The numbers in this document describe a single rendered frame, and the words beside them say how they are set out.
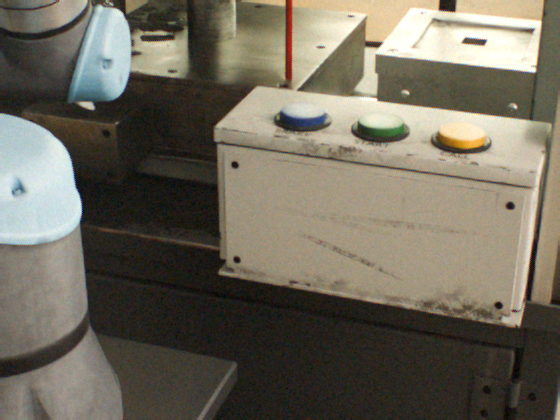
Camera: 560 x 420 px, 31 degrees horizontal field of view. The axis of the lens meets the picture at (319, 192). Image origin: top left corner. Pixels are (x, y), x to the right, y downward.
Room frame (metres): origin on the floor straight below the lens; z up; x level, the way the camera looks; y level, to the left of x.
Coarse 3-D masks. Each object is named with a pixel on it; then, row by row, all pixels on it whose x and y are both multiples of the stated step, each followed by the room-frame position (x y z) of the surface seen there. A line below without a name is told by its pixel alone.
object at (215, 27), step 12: (192, 0) 1.18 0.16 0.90; (204, 0) 1.17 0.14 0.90; (216, 0) 1.18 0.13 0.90; (228, 0) 1.19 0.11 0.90; (192, 12) 1.18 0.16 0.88; (204, 12) 1.17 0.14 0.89; (216, 12) 1.18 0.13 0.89; (228, 12) 1.18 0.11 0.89; (192, 24) 1.18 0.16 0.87; (204, 24) 1.17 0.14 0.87; (216, 24) 1.18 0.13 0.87; (228, 24) 1.18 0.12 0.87; (192, 36) 1.18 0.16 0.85; (204, 36) 1.17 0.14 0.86; (216, 36) 1.18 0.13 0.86; (228, 36) 1.18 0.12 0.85
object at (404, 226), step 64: (256, 128) 0.80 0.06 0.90; (512, 128) 0.81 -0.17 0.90; (256, 192) 0.79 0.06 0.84; (320, 192) 0.77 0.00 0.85; (384, 192) 0.75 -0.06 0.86; (448, 192) 0.74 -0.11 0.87; (512, 192) 0.73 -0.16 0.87; (256, 256) 0.79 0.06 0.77; (320, 256) 0.77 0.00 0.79; (384, 256) 0.75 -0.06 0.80; (448, 256) 0.74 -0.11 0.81; (512, 256) 0.72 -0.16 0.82; (512, 320) 0.73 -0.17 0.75
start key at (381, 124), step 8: (376, 112) 0.81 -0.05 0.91; (384, 112) 0.81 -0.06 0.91; (360, 120) 0.79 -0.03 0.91; (368, 120) 0.79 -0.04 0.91; (376, 120) 0.79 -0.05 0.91; (384, 120) 0.79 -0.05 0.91; (392, 120) 0.80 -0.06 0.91; (400, 120) 0.80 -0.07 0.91; (360, 128) 0.79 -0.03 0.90; (368, 128) 0.78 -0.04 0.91; (376, 128) 0.78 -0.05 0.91; (384, 128) 0.78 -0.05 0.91; (392, 128) 0.78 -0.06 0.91; (400, 128) 0.78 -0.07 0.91; (384, 136) 0.78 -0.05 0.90; (392, 136) 0.78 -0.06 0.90
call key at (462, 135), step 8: (440, 128) 0.78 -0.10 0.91; (448, 128) 0.78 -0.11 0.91; (456, 128) 0.78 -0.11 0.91; (464, 128) 0.78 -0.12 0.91; (472, 128) 0.78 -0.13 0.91; (480, 128) 0.78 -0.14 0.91; (440, 136) 0.77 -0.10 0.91; (448, 136) 0.76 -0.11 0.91; (456, 136) 0.76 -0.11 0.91; (464, 136) 0.76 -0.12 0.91; (472, 136) 0.76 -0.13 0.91; (480, 136) 0.76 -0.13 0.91; (448, 144) 0.76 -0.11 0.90; (456, 144) 0.76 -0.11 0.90; (464, 144) 0.76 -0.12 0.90; (472, 144) 0.76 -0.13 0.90; (480, 144) 0.76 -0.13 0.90
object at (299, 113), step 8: (288, 104) 0.83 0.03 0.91; (296, 104) 0.83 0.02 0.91; (304, 104) 0.83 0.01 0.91; (312, 104) 0.83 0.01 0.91; (280, 112) 0.81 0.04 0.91; (288, 112) 0.81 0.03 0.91; (296, 112) 0.81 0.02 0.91; (304, 112) 0.81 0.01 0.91; (312, 112) 0.81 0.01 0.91; (320, 112) 0.81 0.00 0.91; (288, 120) 0.80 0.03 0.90; (296, 120) 0.80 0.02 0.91; (304, 120) 0.80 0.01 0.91; (312, 120) 0.80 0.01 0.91; (320, 120) 0.80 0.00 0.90
